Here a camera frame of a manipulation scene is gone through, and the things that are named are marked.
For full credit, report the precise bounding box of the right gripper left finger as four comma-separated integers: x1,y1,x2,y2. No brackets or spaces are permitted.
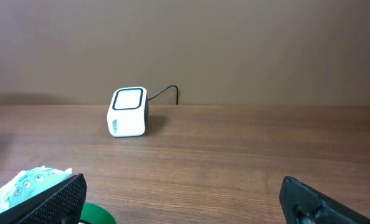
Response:
0,173,87,224

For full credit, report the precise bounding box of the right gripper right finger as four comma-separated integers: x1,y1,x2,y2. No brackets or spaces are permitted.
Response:
279,176,370,224

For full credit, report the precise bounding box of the green lid jar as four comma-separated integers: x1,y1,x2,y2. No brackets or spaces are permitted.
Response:
79,203,116,224

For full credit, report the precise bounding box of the teal white wipes packet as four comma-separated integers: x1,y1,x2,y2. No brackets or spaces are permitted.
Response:
0,166,72,213

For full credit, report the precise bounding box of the white barcode scanner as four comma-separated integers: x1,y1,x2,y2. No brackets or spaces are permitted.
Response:
107,86,148,138

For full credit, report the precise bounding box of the black scanner cable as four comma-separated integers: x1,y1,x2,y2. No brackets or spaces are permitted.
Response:
147,85,179,106

